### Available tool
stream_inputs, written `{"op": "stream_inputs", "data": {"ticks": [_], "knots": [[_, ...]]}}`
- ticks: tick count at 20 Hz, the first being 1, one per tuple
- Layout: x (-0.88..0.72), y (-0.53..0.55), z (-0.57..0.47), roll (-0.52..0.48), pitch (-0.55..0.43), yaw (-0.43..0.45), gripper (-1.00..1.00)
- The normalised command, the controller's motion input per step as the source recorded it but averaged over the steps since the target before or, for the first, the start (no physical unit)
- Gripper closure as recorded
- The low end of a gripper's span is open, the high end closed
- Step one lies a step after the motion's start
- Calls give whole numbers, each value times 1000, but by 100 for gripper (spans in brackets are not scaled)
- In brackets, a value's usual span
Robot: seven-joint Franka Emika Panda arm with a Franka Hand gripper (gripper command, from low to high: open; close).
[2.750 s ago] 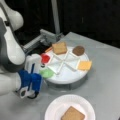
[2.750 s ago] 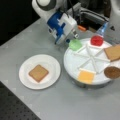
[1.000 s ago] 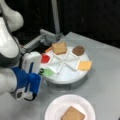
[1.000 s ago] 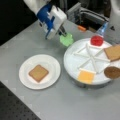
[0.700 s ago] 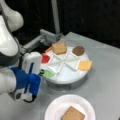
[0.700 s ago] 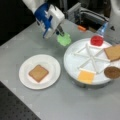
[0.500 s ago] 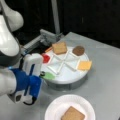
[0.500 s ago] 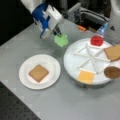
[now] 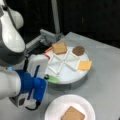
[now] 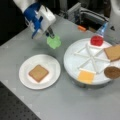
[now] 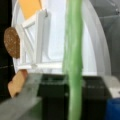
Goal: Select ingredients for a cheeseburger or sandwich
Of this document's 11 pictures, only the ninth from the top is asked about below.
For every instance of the white blue gripper body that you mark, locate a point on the white blue gripper body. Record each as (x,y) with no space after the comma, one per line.
(33,84)

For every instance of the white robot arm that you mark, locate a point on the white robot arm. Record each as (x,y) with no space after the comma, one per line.
(12,51)

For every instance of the white paper plate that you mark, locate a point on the white paper plate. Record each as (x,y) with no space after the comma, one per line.
(69,105)

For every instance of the brown meat patty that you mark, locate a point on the brown meat patty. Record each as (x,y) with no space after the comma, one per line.
(78,50)

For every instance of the white sectioned round tray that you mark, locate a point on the white sectioned round tray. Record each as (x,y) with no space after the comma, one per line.
(64,67)

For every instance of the brown toast slice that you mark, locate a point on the brown toast slice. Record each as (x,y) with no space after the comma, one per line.
(59,48)
(73,114)

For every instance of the yellow cheese slice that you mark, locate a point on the yellow cheese slice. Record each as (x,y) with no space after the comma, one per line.
(84,65)

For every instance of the green lettuce leaf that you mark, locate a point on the green lettuce leaf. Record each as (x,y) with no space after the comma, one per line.
(52,79)

